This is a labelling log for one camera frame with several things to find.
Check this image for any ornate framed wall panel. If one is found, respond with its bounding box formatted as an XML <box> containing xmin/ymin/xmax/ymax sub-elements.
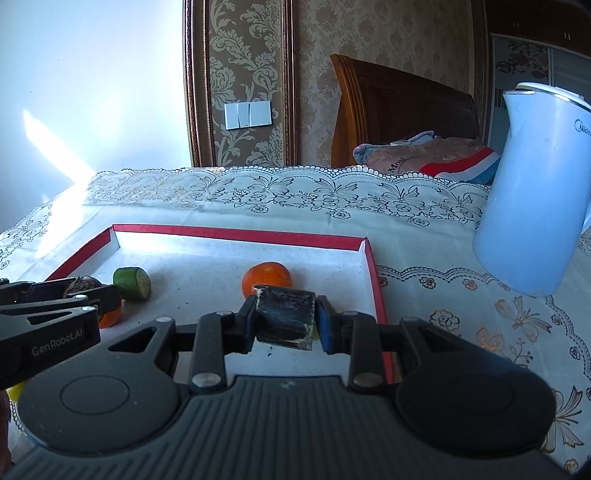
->
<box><xmin>183</xmin><ymin>0</ymin><xmax>296</xmax><ymax>168</ymax></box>

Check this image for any sliding door wardrobe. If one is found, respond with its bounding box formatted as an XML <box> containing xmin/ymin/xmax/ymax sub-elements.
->
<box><xmin>487</xmin><ymin>32</ymin><xmax>591</xmax><ymax>153</ymax></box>

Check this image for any red cardboard box tray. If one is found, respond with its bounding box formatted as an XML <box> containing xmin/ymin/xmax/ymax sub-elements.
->
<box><xmin>44</xmin><ymin>224</ymin><xmax>395</xmax><ymax>386</ymax></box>

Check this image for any red white blue striped cloth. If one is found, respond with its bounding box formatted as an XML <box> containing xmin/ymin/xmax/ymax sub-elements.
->
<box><xmin>418</xmin><ymin>148</ymin><xmax>502</xmax><ymax>185</ymax></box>

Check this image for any green cucumber piece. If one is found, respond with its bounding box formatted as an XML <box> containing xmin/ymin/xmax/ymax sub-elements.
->
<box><xmin>113</xmin><ymin>267</ymin><xmax>152</xmax><ymax>302</ymax></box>

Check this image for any white electric kettle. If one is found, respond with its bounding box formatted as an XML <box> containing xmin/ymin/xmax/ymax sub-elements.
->
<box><xmin>472</xmin><ymin>82</ymin><xmax>591</xmax><ymax>297</ymax></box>

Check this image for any dark eggplant piece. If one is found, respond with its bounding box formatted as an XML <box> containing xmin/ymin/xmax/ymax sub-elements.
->
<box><xmin>63</xmin><ymin>274</ymin><xmax>105</xmax><ymax>298</ymax></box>

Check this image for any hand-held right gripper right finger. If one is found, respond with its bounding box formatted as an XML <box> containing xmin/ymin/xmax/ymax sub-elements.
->
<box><xmin>315</xmin><ymin>295</ymin><xmax>467</xmax><ymax>394</ymax></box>

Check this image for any brown wooden headboard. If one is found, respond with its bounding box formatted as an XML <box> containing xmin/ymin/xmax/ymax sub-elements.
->
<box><xmin>329</xmin><ymin>54</ymin><xmax>481</xmax><ymax>169</ymax></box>

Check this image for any orange tangerine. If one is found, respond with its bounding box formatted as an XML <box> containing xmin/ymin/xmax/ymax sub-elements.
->
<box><xmin>98</xmin><ymin>300</ymin><xmax>123</xmax><ymax>329</ymax></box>
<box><xmin>241</xmin><ymin>261</ymin><xmax>293</xmax><ymax>300</ymax></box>

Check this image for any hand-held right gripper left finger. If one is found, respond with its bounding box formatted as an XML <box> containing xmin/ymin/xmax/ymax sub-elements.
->
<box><xmin>108</xmin><ymin>295</ymin><xmax>259</xmax><ymax>394</ymax></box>

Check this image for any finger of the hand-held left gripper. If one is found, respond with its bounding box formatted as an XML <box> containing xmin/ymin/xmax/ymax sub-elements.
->
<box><xmin>0</xmin><ymin>278</ymin><xmax>122</xmax><ymax>320</ymax></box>

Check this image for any dark eggplant chunk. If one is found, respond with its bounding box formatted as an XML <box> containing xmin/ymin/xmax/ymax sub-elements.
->
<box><xmin>255</xmin><ymin>285</ymin><xmax>317</xmax><ymax>352</ymax></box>

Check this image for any white wall switch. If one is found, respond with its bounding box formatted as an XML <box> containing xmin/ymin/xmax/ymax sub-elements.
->
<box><xmin>224</xmin><ymin>100</ymin><xmax>273</xmax><ymax>130</ymax></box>

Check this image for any pink printed quilt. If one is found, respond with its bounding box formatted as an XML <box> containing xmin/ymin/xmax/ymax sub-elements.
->
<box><xmin>353</xmin><ymin>131</ymin><xmax>490</xmax><ymax>178</ymax></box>

